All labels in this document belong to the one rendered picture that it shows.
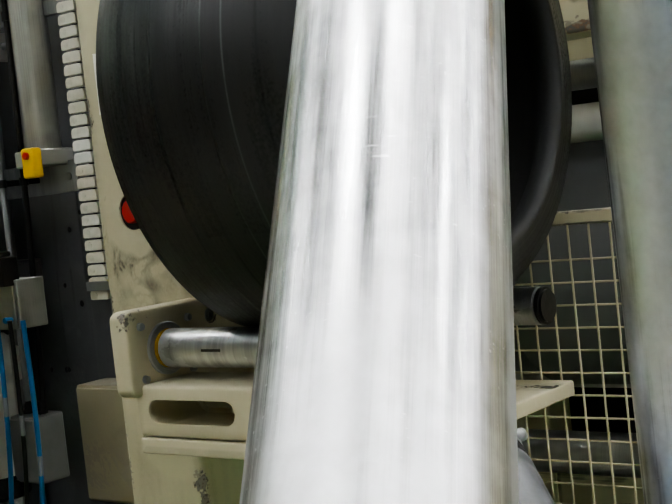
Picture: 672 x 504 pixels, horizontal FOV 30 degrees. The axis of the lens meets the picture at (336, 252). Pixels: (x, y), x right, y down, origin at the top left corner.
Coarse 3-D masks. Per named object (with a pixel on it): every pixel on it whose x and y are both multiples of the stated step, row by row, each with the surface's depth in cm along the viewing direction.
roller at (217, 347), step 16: (160, 336) 143; (176, 336) 141; (192, 336) 139; (208, 336) 138; (224, 336) 136; (240, 336) 135; (256, 336) 133; (160, 352) 142; (176, 352) 140; (192, 352) 139; (208, 352) 137; (224, 352) 136; (240, 352) 134; (256, 352) 133
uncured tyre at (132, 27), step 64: (128, 0) 123; (192, 0) 117; (256, 0) 113; (512, 0) 157; (128, 64) 122; (192, 64) 117; (256, 64) 113; (512, 64) 159; (128, 128) 123; (192, 128) 118; (256, 128) 114; (512, 128) 159; (128, 192) 127; (192, 192) 121; (256, 192) 117; (512, 192) 156; (192, 256) 127; (256, 256) 122; (512, 256) 138; (256, 320) 134
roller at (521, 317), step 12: (516, 288) 147; (528, 288) 146; (540, 288) 145; (516, 300) 146; (528, 300) 145; (540, 300) 144; (552, 300) 146; (516, 312) 146; (528, 312) 145; (540, 312) 144; (552, 312) 146; (516, 324) 147; (528, 324) 146; (540, 324) 146
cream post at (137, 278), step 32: (96, 0) 153; (96, 96) 155; (96, 128) 156; (96, 160) 156; (128, 224) 154; (128, 256) 155; (128, 288) 155; (160, 288) 152; (128, 416) 158; (128, 448) 159; (160, 480) 156; (192, 480) 152; (224, 480) 154
